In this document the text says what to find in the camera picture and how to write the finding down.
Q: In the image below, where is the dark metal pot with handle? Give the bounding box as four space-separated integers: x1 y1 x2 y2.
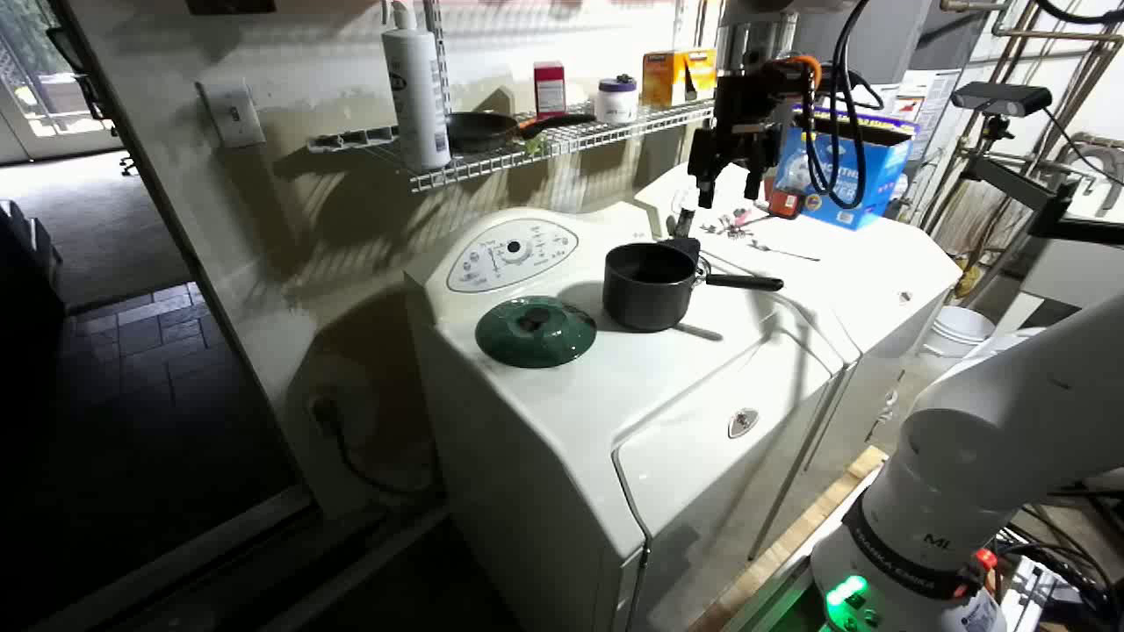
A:
600 238 785 333

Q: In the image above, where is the white wire wall shelf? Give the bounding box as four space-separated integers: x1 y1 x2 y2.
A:
305 102 717 197

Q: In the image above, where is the white dryer machine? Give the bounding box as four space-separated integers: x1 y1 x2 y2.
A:
637 163 966 563

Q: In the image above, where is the blue and white box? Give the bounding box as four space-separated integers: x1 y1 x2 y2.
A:
777 108 916 232

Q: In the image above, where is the black power plug and cord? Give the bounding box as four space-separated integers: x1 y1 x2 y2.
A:
305 393 438 501

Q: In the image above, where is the white wall outlet plate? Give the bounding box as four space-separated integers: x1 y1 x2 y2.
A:
199 80 265 149

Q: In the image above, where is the yellow box on shelf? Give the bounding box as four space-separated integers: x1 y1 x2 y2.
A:
641 50 717 107

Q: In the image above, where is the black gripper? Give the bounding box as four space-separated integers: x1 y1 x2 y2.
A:
689 58 821 211

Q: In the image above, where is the tall white spray bottle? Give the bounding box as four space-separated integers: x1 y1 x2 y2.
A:
382 0 449 173

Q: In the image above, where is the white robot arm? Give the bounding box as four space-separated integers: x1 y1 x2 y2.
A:
808 266 1124 632

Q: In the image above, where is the red and white small box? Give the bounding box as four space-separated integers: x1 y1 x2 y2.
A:
533 64 567 118

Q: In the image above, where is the white washing machine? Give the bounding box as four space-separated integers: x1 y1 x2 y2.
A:
409 203 833 632

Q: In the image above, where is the black pan on shelf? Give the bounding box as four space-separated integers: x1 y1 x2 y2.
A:
449 112 520 156

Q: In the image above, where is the green round pot lid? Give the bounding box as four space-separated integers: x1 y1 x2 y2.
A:
476 297 596 368

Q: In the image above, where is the white jar with blue lid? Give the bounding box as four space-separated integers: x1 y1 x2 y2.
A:
593 73 641 125

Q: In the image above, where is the black camera on tripod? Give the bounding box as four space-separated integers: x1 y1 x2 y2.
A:
951 80 1055 118

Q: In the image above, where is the black cable loop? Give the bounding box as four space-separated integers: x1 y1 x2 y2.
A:
800 0 888 215

